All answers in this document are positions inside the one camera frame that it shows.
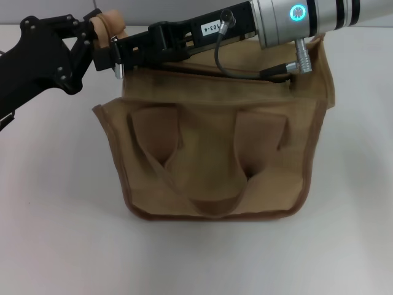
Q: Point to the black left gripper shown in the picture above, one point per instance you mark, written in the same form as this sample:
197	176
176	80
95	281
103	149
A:
33	61

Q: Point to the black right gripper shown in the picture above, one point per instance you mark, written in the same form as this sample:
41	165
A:
242	21

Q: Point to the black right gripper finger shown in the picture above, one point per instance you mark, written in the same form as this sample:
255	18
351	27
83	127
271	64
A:
106	60

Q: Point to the silver metal zipper pull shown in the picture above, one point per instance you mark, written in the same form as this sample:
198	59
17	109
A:
119	72

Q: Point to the khaki canvas food bag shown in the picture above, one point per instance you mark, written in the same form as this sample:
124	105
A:
215	153

